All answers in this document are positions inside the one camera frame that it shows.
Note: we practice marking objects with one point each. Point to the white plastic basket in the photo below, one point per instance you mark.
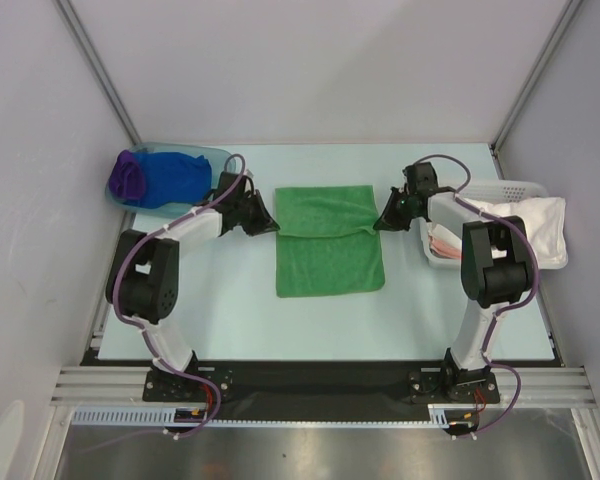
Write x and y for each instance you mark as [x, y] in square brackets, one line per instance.
[487, 191]

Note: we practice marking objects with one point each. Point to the blue towel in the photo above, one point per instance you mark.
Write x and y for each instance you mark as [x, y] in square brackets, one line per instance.
[172, 177]

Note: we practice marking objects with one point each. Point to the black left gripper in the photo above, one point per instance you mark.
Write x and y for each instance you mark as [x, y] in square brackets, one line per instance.
[264, 222]

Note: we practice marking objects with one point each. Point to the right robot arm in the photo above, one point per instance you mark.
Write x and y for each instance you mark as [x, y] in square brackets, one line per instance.
[498, 269]

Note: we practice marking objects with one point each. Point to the aluminium frame rail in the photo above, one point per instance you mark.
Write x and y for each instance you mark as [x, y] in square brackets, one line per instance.
[117, 385]

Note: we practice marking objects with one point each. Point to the pink towel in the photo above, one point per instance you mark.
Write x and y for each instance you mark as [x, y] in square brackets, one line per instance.
[444, 243]

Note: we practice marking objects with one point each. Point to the white towel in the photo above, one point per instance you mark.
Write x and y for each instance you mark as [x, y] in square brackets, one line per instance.
[544, 219]

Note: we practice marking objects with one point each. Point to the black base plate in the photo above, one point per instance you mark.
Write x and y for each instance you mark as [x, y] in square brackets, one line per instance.
[354, 391]

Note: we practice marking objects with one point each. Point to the teal plastic bin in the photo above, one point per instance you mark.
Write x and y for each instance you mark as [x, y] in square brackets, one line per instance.
[219, 160]

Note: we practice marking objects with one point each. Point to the green microfibre towel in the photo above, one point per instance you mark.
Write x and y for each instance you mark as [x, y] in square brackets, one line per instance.
[326, 245]

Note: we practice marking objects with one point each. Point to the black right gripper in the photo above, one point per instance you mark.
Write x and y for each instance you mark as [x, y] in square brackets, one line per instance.
[400, 210]

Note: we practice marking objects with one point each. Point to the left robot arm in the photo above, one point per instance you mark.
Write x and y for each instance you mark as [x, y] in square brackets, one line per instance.
[143, 281]

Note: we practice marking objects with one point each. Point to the purple towel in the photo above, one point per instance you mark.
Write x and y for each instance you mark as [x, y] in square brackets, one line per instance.
[127, 180]

